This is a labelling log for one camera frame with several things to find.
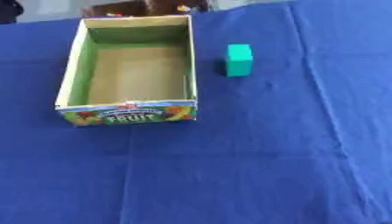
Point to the teal rectangular block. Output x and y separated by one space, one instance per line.
239 60

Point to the open cardboard box green inside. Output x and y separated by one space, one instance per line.
138 75

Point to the dark object at floor edge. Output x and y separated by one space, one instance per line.
9 10

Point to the brown cardboard box with items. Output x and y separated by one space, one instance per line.
138 8

